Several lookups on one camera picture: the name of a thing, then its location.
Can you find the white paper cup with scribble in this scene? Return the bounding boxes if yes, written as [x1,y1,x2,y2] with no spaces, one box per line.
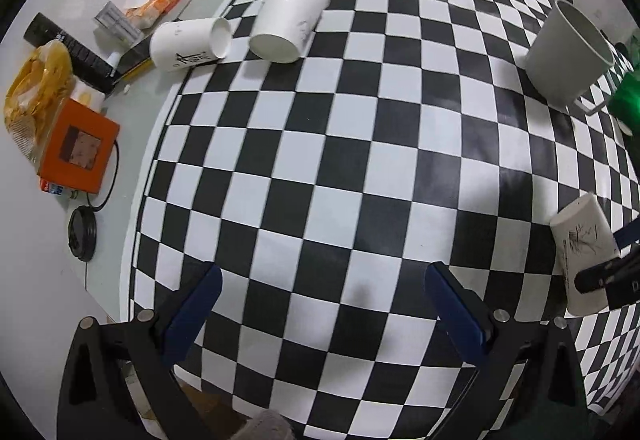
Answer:
[549,193,620,317]

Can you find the white paper cup leftmost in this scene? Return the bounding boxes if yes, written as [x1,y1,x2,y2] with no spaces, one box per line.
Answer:
[149,17,232,71]

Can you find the white paper cup middle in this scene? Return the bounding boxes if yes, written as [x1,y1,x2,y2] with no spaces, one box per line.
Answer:
[248,0,331,64]

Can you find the grey ceramic mug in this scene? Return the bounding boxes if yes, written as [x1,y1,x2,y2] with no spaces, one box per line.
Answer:
[524,0,614,116]

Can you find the black white checkered tablecloth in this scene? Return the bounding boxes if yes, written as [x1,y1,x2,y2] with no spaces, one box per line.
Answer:
[127,0,639,439]

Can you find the orange box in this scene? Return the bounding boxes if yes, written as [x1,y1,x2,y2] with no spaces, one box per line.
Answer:
[37,98,120,194]

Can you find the black cylinder tube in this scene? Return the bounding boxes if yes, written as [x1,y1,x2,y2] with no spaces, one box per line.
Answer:
[24,13,114,88]

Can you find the black phone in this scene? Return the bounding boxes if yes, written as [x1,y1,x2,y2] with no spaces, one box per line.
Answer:
[112,36,151,82]

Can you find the yellow plastic bag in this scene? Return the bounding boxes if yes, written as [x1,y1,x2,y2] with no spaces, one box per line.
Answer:
[3,40,76,166]

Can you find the silver small box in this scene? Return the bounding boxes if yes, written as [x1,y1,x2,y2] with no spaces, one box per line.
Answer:
[94,1,143,46]

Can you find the black round disc with cable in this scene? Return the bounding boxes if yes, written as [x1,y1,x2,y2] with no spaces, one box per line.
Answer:
[67,141,120,262]

